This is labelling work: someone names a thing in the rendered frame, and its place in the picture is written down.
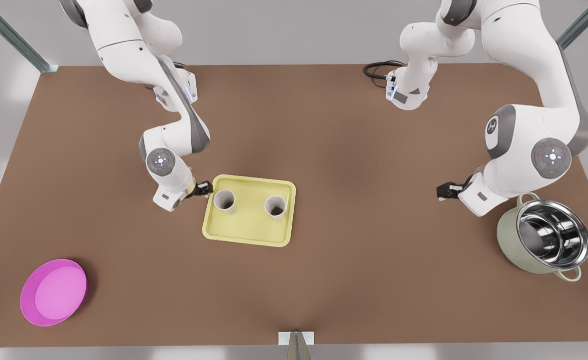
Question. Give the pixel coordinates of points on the pink round plate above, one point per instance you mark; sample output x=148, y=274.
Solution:
x=54, y=295

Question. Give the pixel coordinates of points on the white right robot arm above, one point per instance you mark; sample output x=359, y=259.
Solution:
x=124, y=45

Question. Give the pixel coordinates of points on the white IKEA cup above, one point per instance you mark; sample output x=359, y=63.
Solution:
x=276, y=207
x=225, y=201

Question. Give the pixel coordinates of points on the yellow rectangular tray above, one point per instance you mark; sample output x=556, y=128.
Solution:
x=249, y=230

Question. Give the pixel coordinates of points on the green pot with steel interior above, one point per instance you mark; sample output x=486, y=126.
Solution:
x=511, y=240

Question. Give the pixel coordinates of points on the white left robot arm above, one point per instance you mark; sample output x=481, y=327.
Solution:
x=523, y=60

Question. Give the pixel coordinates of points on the silver frame post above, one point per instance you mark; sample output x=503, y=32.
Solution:
x=9, y=35
x=581, y=22
x=296, y=345

